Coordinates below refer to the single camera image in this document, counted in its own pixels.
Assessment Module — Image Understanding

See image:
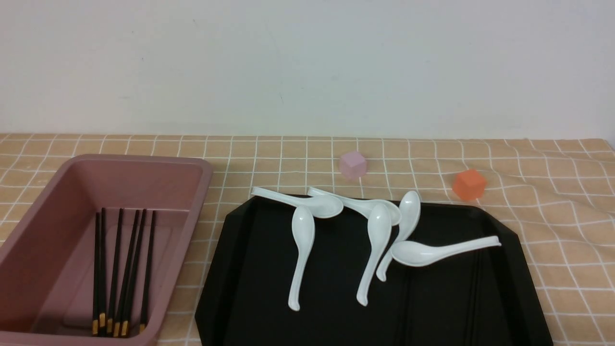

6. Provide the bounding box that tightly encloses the white ceramic soup spoon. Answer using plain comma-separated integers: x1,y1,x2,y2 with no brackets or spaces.
252,187,344,219
307,187,402,226
288,205,316,311
376,191,421,282
391,236,502,267
356,203,392,307

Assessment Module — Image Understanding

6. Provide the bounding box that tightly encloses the pink foam cube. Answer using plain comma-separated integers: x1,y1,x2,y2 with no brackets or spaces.
339,151,368,180

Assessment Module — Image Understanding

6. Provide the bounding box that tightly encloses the orange foam cube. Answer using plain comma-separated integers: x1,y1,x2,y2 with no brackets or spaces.
452,169,487,201

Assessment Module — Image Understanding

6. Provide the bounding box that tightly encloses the black plastic tray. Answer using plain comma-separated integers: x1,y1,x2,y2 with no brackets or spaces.
194,197,554,346

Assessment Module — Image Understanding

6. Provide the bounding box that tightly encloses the checkered orange tablecloth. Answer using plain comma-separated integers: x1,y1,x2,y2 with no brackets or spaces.
0,133,615,346

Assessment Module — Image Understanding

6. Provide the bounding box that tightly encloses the pink plastic rectangular bin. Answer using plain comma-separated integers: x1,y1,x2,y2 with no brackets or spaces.
0,155,213,346

